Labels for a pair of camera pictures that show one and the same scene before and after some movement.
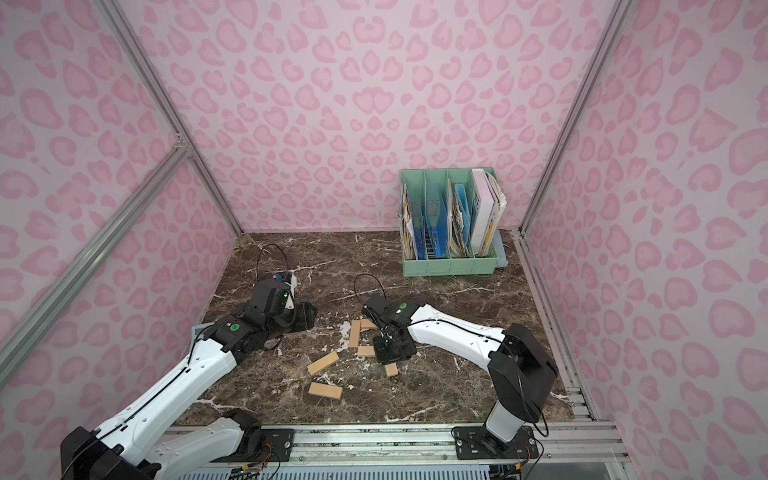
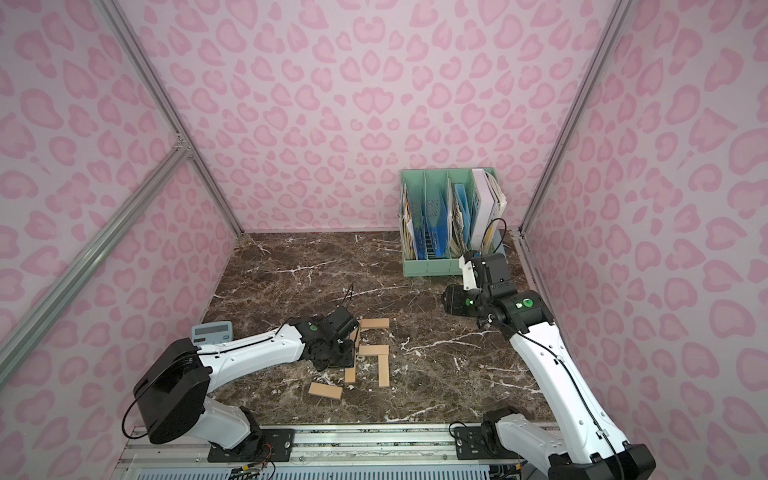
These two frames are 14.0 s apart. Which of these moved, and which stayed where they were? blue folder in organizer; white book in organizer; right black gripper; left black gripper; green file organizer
Moved: left black gripper; right black gripper
Stayed: green file organizer; blue folder in organizer; white book in organizer
